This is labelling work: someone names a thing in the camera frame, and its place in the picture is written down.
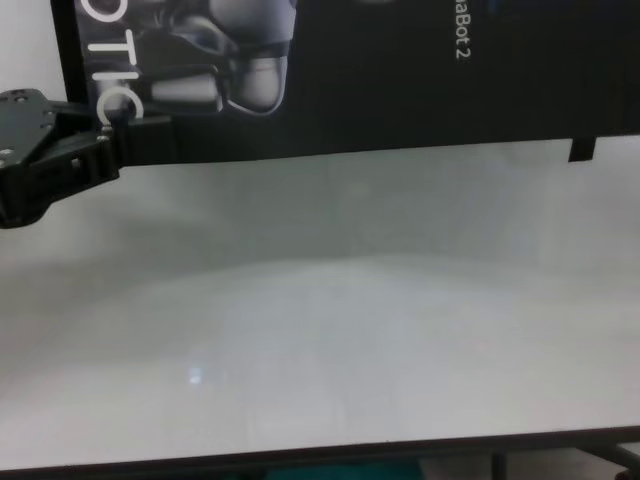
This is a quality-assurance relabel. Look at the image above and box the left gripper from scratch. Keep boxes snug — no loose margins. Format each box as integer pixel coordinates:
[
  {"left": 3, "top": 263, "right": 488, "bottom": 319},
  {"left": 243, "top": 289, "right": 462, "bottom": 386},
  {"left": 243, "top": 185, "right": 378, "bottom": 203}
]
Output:
[{"left": 0, "top": 88, "right": 177, "bottom": 230}]

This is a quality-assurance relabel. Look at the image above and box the black robot print poster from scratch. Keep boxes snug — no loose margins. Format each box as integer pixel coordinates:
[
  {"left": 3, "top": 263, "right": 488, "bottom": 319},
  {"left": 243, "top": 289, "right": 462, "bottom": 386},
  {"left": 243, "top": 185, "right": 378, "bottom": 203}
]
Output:
[{"left": 49, "top": 0, "right": 640, "bottom": 166}]

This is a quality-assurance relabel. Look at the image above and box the short black tape strip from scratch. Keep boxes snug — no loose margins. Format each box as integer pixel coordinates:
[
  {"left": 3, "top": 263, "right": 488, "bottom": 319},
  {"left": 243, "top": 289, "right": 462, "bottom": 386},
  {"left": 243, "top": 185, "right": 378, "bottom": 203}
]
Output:
[{"left": 568, "top": 135, "right": 597, "bottom": 164}]

